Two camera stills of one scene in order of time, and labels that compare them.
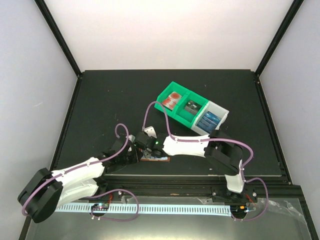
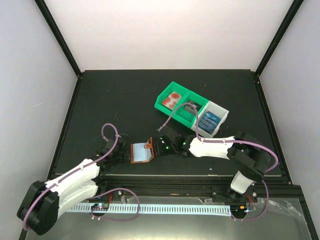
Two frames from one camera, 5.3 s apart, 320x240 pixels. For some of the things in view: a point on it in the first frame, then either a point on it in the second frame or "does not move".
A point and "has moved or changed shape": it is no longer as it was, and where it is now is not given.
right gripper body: (148, 153) -> (165, 151)
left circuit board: (99, 207) does not move
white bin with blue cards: (210, 119) does not move
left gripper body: (134, 159) -> (118, 159)
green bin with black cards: (190, 109) does not move
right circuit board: (238, 210) does not move
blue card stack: (209, 121) does not move
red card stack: (171, 101) does not move
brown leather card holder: (167, 160) has moved or changed shape
